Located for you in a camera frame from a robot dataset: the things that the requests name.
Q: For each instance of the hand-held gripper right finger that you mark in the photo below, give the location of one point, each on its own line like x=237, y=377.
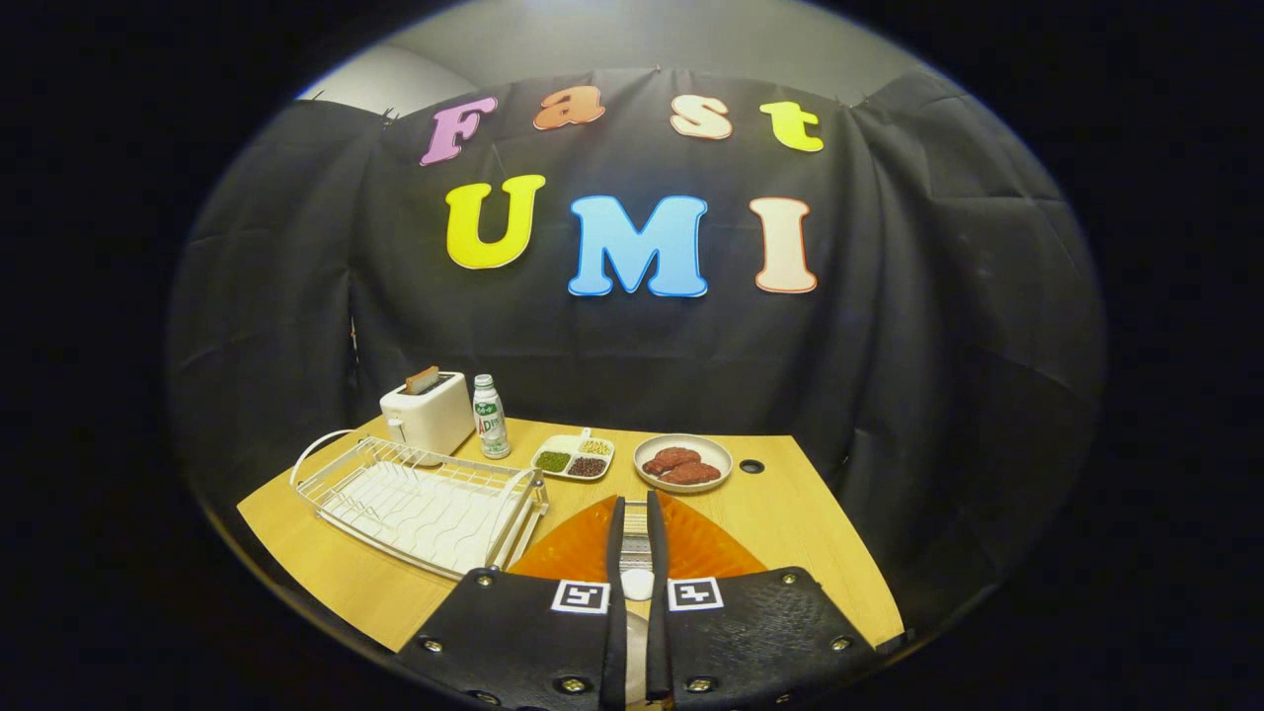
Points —
x=658, y=553

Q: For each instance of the small green label bottle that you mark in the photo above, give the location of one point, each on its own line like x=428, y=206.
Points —
x=491, y=420

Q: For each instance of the beige plate with meat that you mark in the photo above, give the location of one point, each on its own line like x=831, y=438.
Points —
x=719, y=456

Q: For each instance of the brown bread slice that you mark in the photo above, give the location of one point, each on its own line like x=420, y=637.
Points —
x=423, y=380

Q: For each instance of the white toaster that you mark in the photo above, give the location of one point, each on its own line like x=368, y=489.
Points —
x=434, y=420

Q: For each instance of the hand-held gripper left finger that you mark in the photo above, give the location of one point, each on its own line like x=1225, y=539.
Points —
x=616, y=553

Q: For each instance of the metal mesh basket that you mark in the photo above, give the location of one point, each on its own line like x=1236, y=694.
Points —
x=637, y=538

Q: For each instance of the white divided dish with beans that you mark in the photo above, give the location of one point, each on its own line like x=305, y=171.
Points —
x=573, y=457

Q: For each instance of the white plate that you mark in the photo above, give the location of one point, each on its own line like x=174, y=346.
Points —
x=637, y=652

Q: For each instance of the brown meat piece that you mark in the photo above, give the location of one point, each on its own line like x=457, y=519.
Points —
x=671, y=459
x=693, y=474

